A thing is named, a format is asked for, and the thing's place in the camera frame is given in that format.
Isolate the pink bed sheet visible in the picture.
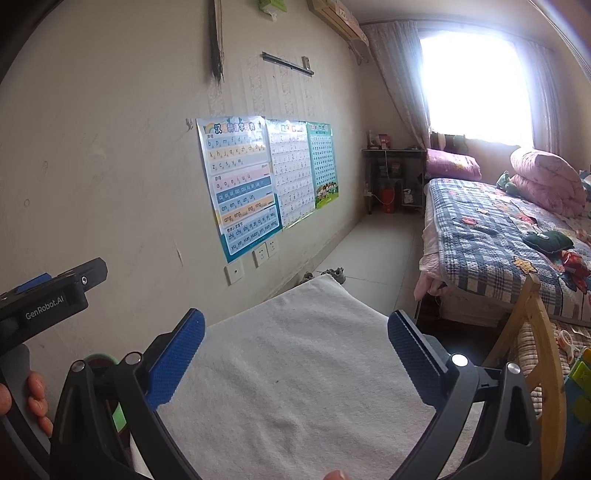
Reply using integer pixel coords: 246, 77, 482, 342
414, 217, 444, 298

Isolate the purple pillow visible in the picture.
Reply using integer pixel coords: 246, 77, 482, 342
425, 148, 482, 182

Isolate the bed with quilt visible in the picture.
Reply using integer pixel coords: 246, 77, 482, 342
427, 178, 591, 324

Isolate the green chart poster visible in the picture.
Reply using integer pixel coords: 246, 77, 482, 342
307, 122, 339, 209

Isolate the wooden chair frame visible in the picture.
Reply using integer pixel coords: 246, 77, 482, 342
482, 272, 568, 480

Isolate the patterned sheer curtain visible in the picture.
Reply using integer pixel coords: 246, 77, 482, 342
362, 21, 432, 153

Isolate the dark green cushion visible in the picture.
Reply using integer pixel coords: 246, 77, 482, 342
523, 230, 574, 254

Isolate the pink folded quilt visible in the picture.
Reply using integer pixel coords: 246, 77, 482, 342
510, 147, 588, 217

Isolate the white red toy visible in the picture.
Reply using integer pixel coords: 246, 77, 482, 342
556, 330, 583, 365

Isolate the green basin red inside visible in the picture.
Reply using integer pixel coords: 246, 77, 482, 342
84, 352, 127, 435

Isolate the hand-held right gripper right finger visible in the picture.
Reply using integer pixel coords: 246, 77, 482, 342
387, 310, 542, 480

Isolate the dark wall rail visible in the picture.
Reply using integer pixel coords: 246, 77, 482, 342
262, 51, 315, 76

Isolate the wall air conditioner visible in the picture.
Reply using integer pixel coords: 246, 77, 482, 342
307, 0, 370, 47

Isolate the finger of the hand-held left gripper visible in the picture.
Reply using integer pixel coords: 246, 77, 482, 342
14, 273, 52, 296
55, 257, 108, 291

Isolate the woven seat mat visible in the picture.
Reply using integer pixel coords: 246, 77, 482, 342
515, 320, 546, 416

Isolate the green toy block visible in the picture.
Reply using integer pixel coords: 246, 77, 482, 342
564, 355, 591, 435

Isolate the person's left hand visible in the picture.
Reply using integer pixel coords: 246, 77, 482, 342
0, 371, 55, 438

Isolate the dark hanging tassel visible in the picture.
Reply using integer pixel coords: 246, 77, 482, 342
208, 0, 225, 84

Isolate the white chart poster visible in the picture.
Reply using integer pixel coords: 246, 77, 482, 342
265, 119, 317, 230

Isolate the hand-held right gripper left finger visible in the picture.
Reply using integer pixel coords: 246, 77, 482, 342
50, 308, 207, 480

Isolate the blue bordered phonics poster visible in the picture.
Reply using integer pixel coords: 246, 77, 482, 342
196, 115, 283, 264

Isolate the bright window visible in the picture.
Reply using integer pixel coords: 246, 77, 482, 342
418, 34, 536, 144

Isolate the dark metal shelf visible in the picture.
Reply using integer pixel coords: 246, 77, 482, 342
361, 148, 428, 214

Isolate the white table cloth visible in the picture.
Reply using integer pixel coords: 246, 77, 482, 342
129, 274, 483, 480

